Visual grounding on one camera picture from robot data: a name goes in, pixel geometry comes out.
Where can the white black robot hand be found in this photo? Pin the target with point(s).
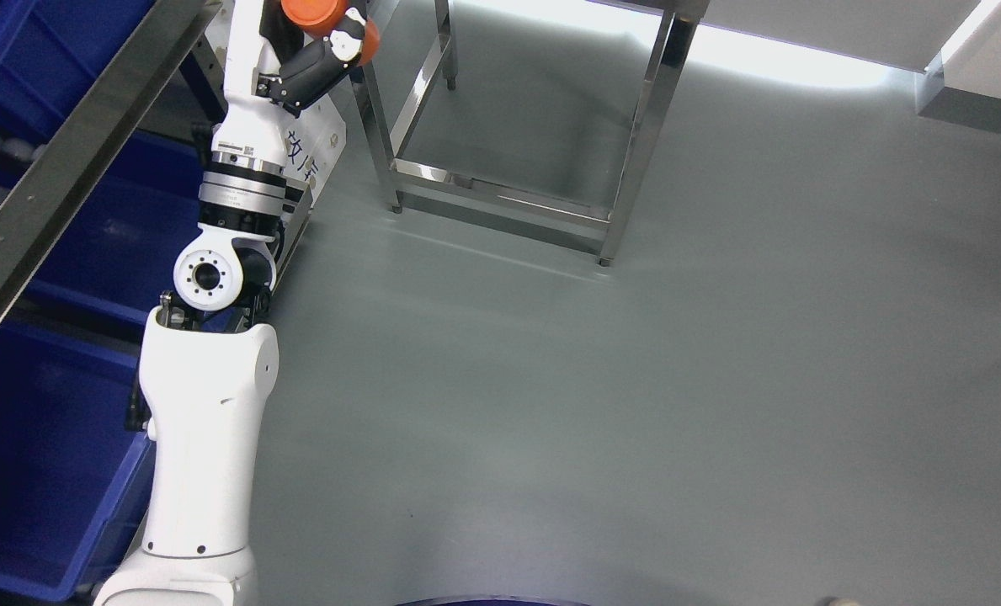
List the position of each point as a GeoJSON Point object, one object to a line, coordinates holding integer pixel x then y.
{"type": "Point", "coordinates": [275, 72]}

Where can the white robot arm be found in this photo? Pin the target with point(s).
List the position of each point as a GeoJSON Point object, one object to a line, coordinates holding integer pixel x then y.
{"type": "Point", "coordinates": [208, 364]}

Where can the white shelf label sign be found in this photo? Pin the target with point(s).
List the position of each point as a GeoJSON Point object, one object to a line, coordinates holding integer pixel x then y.
{"type": "Point", "coordinates": [314, 142]}

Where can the blue bin lower middle left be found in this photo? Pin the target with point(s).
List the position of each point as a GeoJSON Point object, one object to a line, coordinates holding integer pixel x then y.
{"type": "Point", "coordinates": [115, 258]}

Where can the blue bin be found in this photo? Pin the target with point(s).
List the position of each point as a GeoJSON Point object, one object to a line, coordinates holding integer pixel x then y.
{"type": "Point", "coordinates": [115, 258]}
{"type": "Point", "coordinates": [74, 483]}

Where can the shallow blue plastic tray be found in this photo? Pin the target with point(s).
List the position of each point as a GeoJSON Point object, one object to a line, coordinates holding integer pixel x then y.
{"type": "Point", "coordinates": [52, 51]}

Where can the blue bin lower far left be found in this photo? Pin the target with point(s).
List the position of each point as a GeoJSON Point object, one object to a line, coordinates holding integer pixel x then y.
{"type": "Point", "coordinates": [74, 483]}

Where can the steel shelf front rail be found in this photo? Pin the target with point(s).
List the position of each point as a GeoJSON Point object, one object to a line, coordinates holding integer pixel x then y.
{"type": "Point", "coordinates": [48, 196]}

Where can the stainless steel desk frame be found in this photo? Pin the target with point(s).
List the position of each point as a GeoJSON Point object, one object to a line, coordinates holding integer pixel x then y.
{"type": "Point", "coordinates": [536, 118]}

